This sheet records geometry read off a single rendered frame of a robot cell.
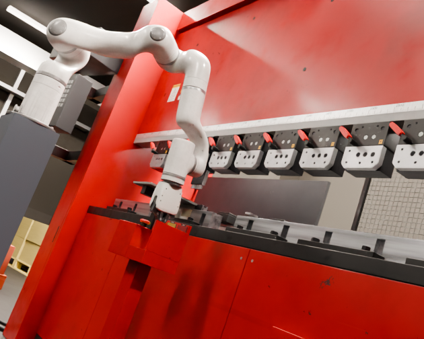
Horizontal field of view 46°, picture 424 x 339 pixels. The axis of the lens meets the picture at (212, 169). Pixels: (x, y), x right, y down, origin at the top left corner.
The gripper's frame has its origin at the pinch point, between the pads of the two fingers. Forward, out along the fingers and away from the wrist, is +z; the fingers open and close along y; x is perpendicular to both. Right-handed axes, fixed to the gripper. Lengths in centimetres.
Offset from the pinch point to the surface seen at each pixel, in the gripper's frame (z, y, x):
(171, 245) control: 5.1, -4.2, 4.7
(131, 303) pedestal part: 27.4, -0.2, -2.3
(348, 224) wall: -51, -263, -82
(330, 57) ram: -82, -39, 23
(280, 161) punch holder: -37, -36, 15
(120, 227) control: 3.8, 6.0, -12.9
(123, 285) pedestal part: 22.6, 2.6, -5.8
